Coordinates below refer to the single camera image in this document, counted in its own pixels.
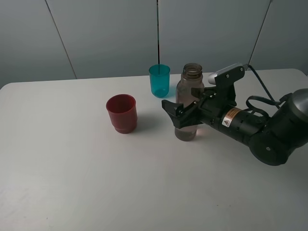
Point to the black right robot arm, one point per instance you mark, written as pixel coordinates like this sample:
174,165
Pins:
271,129

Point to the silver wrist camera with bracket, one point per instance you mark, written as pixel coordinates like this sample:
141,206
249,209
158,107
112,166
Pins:
224,80

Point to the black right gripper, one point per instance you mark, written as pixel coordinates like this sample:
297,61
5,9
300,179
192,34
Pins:
219,111

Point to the teal transparent plastic cup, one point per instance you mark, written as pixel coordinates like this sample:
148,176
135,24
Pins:
159,80

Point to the smoky transparent plastic bottle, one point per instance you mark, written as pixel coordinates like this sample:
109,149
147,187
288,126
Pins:
191,77

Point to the red plastic cup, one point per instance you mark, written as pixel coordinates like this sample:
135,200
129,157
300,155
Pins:
122,112

